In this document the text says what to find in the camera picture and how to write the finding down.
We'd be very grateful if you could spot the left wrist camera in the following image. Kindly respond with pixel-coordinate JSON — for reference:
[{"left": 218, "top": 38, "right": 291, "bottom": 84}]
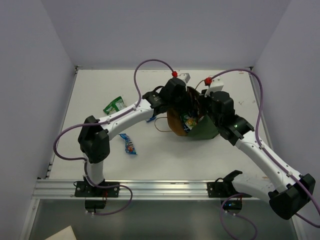
[{"left": 178, "top": 73, "right": 191, "bottom": 85}]

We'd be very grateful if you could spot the blue snack packet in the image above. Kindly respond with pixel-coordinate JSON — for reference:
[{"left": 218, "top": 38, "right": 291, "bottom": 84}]
[{"left": 146, "top": 116, "right": 157, "bottom": 123}]

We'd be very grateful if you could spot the green paper bag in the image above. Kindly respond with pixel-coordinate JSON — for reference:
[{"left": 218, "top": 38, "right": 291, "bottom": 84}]
[{"left": 159, "top": 87, "right": 219, "bottom": 140}]

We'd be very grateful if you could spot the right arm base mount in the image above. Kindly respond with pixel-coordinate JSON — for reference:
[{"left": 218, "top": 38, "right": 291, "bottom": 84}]
[{"left": 206, "top": 177, "right": 252, "bottom": 214}]

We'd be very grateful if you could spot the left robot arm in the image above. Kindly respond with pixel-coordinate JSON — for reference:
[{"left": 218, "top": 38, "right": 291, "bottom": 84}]
[{"left": 78, "top": 73, "right": 190, "bottom": 197}]

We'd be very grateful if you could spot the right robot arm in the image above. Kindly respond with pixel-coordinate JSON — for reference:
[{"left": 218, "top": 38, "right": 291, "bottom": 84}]
[{"left": 200, "top": 90, "right": 316, "bottom": 220}]

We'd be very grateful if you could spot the green yellow candy packet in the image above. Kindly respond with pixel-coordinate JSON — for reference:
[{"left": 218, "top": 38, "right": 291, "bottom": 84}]
[{"left": 180, "top": 114, "right": 203, "bottom": 133}]

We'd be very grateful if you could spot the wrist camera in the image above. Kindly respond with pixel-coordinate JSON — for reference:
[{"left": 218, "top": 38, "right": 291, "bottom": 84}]
[
  {"left": 204, "top": 76, "right": 224, "bottom": 97},
  {"left": 178, "top": 73, "right": 191, "bottom": 85}
]

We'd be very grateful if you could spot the green snack packet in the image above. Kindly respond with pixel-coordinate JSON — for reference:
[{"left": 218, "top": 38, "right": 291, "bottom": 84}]
[{"left": 103, "top": 96, "right": 127, "bottom": 115}]

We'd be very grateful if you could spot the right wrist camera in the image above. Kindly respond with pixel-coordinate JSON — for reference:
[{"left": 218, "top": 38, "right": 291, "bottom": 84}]
[{"left": 204, "top": 76, "right": 224, "bottom": 97}]

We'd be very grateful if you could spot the beige board corner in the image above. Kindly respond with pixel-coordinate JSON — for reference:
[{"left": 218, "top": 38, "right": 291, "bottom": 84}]
[{"left": 45, "top": 226, "right": 77, "bottom": 240}]

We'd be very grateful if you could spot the aluminium mounting rail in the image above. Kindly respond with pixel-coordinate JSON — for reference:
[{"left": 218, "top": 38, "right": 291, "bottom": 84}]
[{"left": 32, "top": 178, "right": 274, "bottom": 202}]

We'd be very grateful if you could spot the blue M&M's packet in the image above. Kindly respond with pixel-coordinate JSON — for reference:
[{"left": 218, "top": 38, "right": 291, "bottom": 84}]
[{"left": 119, "top": 133, "right": 137, "bottom": 155}]

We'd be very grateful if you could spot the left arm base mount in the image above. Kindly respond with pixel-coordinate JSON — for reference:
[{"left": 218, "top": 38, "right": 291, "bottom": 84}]
[{"left": 73, "top": 180, "right": 120, "bottom": 213}]

